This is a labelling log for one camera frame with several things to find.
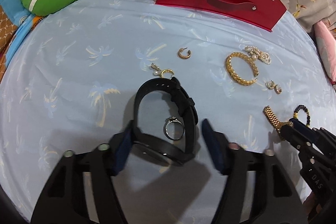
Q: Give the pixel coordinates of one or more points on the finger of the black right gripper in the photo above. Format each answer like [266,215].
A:
[307,132]
[292,136]

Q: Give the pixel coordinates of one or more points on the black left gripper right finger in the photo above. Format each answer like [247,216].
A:
[274,198]

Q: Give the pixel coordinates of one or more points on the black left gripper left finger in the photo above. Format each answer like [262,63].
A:
[81,180]

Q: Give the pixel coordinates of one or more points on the gold link watch band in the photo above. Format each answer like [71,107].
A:
[274,121]

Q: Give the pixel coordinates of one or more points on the black wrist watch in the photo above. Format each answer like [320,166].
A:
[158,148]

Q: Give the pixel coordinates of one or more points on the gold braided bangle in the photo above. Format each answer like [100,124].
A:
[241,69]

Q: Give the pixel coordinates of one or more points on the small gold stud earrings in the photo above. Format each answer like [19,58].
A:
[273,86]

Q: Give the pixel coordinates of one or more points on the pink pillow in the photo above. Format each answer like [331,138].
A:
[326,48]

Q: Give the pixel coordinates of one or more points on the light blue palm-print sheet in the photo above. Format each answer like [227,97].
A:
[135,80]

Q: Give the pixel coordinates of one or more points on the small gold hoop earring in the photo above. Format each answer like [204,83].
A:
[184,53]

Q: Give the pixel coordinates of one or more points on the gold pearl drop earring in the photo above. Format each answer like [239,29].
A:
[158,72]

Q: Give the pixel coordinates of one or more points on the colourful cartoon bedding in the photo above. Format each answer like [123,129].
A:
[16,23]

